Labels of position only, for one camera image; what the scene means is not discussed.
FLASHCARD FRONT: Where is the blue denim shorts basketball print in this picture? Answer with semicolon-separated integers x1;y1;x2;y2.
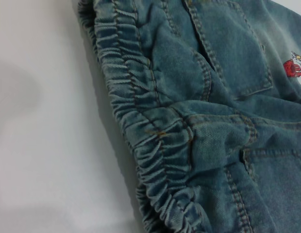
76;0;301;233

